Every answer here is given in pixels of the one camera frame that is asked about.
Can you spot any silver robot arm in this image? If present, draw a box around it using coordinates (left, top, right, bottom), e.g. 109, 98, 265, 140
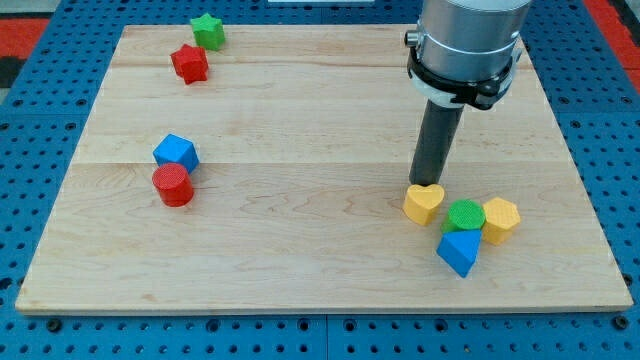
404, 0, 531, 110

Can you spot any blue cube block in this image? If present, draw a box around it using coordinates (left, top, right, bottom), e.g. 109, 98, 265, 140
152, 134, 199, 173

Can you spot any wooden board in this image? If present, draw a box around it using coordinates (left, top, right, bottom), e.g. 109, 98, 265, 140
16, 25, 633, 316

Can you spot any yellow heart block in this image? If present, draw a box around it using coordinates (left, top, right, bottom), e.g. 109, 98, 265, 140
402, 184, 445, 226

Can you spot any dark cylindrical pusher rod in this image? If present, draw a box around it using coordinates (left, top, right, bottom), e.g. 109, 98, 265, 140
409, 100, 463, 186

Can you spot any red cylinder block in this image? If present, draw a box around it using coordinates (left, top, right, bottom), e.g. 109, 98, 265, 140
152, 163, 194, 207

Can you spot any green cylinder block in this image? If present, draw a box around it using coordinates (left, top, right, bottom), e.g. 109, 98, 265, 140
440, 199, 486, 233

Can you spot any blue triangle block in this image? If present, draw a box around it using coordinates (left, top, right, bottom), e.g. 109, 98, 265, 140
436, 230, 482, 278

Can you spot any red star block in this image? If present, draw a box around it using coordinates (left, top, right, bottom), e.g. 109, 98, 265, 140
170, 44, 209, 85

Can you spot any green star block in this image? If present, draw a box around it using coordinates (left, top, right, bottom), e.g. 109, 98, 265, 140
190, 13, 226, 51

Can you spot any yellow hexagon block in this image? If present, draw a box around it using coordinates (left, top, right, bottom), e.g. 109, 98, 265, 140
482, 197, 521, 246

